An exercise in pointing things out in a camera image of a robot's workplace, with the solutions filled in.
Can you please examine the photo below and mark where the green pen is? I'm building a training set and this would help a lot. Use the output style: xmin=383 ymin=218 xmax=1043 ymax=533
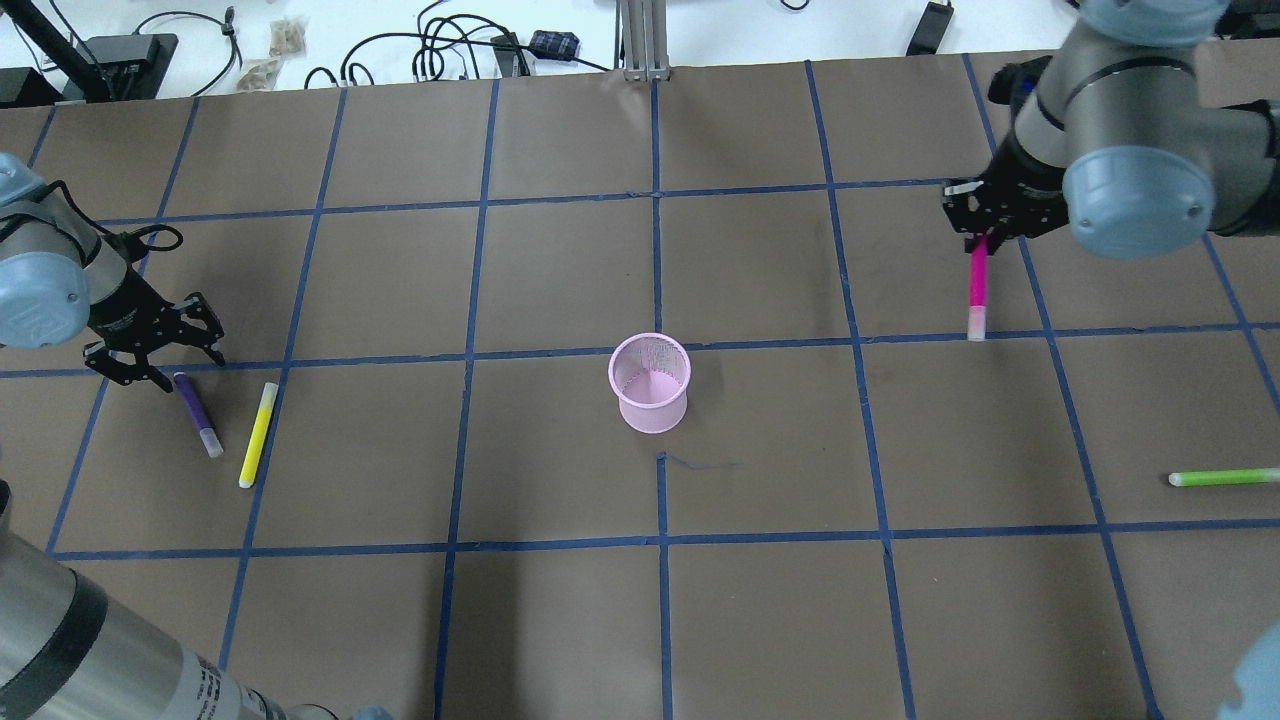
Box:
xmin=1167 ymin=468 xmax=1280 ymax=488

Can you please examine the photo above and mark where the black camera stand base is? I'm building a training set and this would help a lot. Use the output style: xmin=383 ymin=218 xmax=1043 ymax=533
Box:
xmin=1 ymin=33 xmax=179 ymax=109

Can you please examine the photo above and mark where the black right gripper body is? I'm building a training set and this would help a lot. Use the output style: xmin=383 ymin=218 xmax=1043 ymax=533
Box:
xmin=942 ymin=150 xmax=1068 ymax=252

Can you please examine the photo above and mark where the purple pen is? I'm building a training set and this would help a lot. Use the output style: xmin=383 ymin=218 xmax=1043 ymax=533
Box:
xmin=173 ymin=372 xmax=224 ymax=457

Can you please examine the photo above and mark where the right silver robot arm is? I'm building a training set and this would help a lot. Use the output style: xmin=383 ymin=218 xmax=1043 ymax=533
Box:
xmin=942 ymin=1 xmax=1279 ymax=259

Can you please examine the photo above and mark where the aluminium frame post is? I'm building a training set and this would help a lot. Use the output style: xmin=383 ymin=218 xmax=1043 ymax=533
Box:
xmin=614 ymin=0 xmax=671 ymax=82

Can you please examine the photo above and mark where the black power adapter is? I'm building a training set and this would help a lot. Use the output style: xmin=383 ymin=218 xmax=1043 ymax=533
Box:
xmin=905 ymin=1 xmax=955 ymax=56

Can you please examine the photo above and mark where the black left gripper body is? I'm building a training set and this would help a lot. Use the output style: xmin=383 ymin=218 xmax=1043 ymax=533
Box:
xmin=84 ymin=292 xmax=227 ymax=389

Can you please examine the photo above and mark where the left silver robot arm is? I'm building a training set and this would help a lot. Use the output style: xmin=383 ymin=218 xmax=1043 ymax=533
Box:
xmin=1 ymin=152 xmax=227 ymax=392

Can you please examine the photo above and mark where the bag of small parts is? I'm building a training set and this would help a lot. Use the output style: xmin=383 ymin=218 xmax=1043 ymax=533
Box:
xmin=268 ymin=15 xmax=307 ymax=58

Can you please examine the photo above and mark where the pink pen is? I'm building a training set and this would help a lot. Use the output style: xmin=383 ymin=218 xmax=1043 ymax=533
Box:
xmin=966 ymin=234 xmax=989 ymax=342

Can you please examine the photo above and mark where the pink mesh cup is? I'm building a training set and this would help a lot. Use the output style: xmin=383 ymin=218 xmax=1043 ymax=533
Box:
xmin=607 ymin=333 xmax=692 ymax=436

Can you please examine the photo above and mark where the yellow pen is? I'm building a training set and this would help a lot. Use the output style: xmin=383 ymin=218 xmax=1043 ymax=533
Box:
xmin=238 ymin=382 xmax=279 ymax=489

